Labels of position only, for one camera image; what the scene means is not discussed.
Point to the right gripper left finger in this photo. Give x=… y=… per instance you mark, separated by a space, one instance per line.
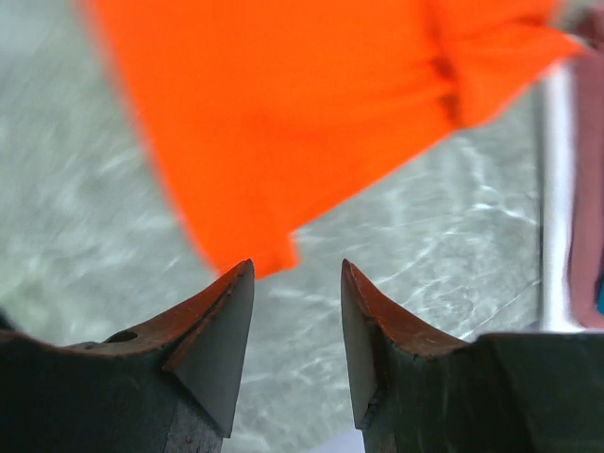
x=169 y=384

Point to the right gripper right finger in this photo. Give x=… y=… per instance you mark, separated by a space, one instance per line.
x=415 y=388

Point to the orange t shirt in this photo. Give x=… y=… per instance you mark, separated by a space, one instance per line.
x=261 y=116

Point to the white folded t shirt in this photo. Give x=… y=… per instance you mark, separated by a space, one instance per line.
x=558 y=196

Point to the blue folded t shirt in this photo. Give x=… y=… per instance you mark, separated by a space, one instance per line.
x=600 y=299

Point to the pink folded t shirt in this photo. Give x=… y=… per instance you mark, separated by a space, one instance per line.
x=585 y=272

